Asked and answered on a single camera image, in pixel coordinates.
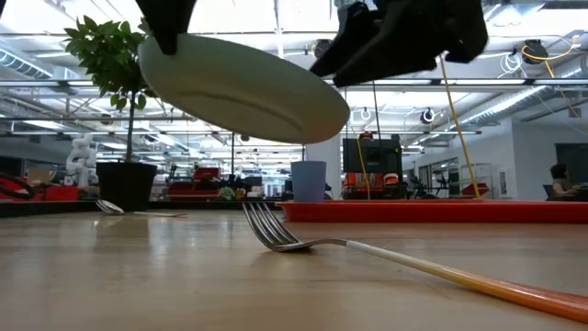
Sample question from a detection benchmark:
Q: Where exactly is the black monitor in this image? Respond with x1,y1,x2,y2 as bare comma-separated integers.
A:
342,137,404,175

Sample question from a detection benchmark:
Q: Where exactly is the blue plastic cup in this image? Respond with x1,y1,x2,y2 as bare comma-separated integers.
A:
289,160,328,204

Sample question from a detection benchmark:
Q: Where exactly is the spoon with orange handle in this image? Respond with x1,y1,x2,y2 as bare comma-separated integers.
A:
95,199,188,219

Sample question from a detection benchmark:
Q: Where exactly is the person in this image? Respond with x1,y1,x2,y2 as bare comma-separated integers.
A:
548,163,581,200

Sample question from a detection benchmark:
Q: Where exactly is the red plastic tray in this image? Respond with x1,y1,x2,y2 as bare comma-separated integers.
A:
275,198,588,225

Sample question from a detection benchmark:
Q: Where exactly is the black plant pot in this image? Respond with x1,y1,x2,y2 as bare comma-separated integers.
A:
95,160,159,212

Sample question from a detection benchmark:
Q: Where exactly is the black aluminium table frame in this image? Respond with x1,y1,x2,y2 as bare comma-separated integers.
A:
0,200,281,218

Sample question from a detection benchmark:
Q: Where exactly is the mint green plate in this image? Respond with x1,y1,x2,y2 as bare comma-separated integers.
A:
137,32,351,145

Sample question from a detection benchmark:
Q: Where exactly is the orange white safety barrier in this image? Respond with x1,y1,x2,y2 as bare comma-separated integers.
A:
342,172,400,200

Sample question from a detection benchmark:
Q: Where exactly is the fork with orange handle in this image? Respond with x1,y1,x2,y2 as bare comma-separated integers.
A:
242,200,588,325

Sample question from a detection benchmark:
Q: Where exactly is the white humanoid robot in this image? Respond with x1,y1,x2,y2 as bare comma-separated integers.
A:
63,132,98,188

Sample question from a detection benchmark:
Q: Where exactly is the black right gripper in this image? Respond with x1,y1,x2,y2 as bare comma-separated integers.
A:
310,0,490,89

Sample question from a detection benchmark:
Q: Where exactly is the red tool chest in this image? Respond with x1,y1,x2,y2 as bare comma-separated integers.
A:
167,166,222,200

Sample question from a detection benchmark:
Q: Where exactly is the green leafy potted tree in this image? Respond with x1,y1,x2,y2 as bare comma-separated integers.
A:
62,15,157,163

